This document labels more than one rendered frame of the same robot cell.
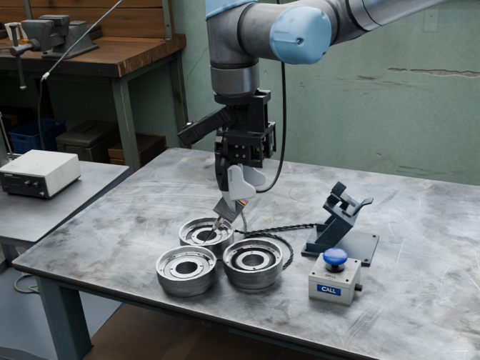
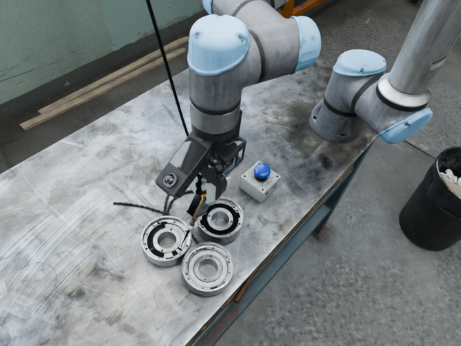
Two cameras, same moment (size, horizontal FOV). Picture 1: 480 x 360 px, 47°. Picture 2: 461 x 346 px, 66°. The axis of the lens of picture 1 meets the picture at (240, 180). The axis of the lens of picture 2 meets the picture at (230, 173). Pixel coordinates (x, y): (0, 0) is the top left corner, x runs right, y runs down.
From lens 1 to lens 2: 84 cm
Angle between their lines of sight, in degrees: 64
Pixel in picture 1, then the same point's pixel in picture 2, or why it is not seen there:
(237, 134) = (229, 152)
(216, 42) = (232, 90)
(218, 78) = (228, 120)
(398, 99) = not seen: outside the picture
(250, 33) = (276, 66)
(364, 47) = not seen: outside the picture
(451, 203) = not seen: hidden behind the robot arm
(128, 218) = (65, 305)
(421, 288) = (274, 148)
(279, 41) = (305, 60)
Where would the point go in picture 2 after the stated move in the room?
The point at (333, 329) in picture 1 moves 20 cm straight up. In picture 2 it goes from (295, 203) to (317, 149)
